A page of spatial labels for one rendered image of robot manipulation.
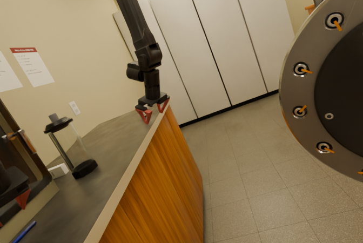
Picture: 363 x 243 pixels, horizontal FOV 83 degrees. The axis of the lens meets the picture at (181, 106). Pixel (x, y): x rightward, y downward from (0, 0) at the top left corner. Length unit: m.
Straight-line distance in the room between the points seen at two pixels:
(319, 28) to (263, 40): 3.34
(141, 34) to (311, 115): 0.58
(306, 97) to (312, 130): 0.04
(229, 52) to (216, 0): 0.78
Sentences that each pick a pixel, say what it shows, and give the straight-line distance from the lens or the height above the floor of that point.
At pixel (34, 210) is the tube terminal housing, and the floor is 0.95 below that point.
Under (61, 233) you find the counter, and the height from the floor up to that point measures 0.94.
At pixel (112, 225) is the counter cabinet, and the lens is 0.71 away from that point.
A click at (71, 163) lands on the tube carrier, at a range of 0.93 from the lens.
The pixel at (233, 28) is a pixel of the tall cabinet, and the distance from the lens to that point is 3.45.
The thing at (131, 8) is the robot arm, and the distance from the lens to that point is 0.72.
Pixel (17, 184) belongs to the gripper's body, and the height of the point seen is 1.12.
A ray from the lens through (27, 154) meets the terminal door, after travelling 0.89.
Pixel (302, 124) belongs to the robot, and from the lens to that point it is 0.24.
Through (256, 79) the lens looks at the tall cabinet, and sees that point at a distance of 3.57.
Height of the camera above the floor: 1.23
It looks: 14 degrees down
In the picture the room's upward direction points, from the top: 24 degrees counter-clockwise
